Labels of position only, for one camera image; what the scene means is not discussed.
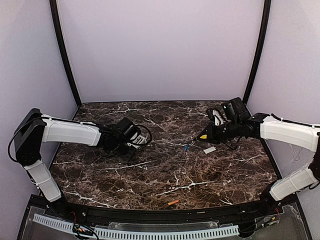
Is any yellow handled screwdriver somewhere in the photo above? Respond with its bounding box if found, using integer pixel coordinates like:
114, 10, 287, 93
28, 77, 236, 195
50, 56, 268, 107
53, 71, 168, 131
193, 134, 208, 141

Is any white battery cover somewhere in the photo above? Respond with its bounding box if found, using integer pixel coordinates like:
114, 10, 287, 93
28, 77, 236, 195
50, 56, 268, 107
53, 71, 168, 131
203, 146, 216, 154

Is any orange battery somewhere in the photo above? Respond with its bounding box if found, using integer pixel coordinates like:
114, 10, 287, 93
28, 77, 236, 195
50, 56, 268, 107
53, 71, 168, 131
168, 200, 179, 206

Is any white remote control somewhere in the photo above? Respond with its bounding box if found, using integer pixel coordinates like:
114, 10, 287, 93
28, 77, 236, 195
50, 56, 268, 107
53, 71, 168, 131
133, 135, 147, 146

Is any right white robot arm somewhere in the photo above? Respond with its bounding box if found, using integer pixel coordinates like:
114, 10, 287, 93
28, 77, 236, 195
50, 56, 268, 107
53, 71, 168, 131
196, 113, 320, 215

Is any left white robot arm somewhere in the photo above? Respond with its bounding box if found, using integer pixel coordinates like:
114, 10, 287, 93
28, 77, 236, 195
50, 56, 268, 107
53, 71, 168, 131
11, 108, 146, 203

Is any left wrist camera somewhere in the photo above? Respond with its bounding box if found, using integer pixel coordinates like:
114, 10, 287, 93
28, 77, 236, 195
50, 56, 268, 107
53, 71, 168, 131
116, 117, 141, 141

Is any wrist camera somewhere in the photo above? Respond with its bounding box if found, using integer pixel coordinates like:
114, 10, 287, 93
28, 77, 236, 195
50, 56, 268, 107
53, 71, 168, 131
116, 117, 141, 141
221, 97, 251, 124

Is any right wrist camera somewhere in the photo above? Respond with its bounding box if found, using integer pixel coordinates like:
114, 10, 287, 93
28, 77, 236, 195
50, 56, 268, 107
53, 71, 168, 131
221, 97, 251, 124

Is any black front rail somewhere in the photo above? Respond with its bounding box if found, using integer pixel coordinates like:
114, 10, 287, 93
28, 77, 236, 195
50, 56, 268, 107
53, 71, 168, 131
29, 194, 298, 226

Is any white slotted cable duct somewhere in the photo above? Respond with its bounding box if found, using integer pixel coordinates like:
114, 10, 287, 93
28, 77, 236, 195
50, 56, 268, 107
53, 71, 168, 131
32, 213, 239, 240

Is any right black frame post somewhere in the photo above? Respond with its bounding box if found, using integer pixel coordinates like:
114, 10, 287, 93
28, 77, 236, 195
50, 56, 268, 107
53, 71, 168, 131
242, 0, 272, 106

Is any black frame post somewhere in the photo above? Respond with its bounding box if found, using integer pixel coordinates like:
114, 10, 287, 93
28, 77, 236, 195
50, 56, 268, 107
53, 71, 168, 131
242, 0, 272, 106
49, 0, 82, 108

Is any left black frame post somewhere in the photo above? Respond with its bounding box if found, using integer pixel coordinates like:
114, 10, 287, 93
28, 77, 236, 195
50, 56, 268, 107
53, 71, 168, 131
49, 0, 82, 108

